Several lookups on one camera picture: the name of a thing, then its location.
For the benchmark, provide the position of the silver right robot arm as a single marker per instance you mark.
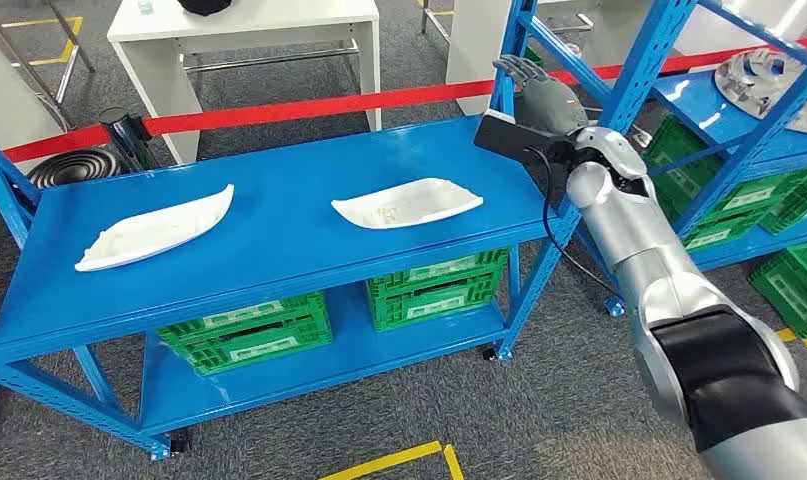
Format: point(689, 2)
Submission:
point(641, 218)

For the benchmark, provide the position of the silver metal impeller part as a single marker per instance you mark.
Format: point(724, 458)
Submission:
point(761, 86)

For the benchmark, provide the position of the black ribbed round base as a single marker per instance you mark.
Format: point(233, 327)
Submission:
point(72, 169)

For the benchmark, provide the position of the low blue shelf cart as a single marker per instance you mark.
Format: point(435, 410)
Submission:
point(277, 218)

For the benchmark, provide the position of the tall blue shelf rack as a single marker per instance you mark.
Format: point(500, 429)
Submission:
point(694, 99)

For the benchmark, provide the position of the black rounded object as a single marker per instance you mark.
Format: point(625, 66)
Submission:
point(204, 6)

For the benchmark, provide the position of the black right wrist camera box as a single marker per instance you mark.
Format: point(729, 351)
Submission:
point(509, 139)

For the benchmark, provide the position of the long red barrier belt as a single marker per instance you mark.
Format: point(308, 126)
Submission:
point(277, 112)

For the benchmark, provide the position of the small clear bottle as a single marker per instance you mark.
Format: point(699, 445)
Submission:
point(145, 6)

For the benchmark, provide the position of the white curved molded part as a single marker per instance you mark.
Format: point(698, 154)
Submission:
point(151, 232)
point(410, 202)

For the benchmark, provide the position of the black stanchion post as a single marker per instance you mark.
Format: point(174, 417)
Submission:
point(128, 136)

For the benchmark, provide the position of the short red barrier belt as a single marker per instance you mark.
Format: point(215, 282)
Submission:
point(52, 144)

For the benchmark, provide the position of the white table with steel bars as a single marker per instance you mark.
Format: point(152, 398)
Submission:
point(244, 20)

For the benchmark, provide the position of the white desk with steel frame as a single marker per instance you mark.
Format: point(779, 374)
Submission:
point(12, 106)

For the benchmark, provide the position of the green folded plastic crate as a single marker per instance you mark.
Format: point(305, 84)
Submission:
point(800, 202)
point(244, 314)
point(270, 350)
point(794, 291)
point(708, 238)
point(439, 306)
point(668, 172)
point(534, 56)
point(443, 268)
point(747, 199)

